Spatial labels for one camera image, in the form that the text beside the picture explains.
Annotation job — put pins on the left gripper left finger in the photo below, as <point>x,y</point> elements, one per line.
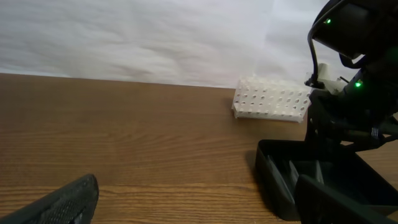
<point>62,202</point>

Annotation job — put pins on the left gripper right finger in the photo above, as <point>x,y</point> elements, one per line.
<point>326,205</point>

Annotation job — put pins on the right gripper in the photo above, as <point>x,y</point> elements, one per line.
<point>329,121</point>

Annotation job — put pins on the clear test tube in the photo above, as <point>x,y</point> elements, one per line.
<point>294,172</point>
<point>280,180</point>

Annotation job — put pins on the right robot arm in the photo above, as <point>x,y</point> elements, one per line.
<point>351,28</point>

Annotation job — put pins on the black tray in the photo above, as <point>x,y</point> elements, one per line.
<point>270,199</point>

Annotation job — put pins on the white test tube rack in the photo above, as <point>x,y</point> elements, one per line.
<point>270,99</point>

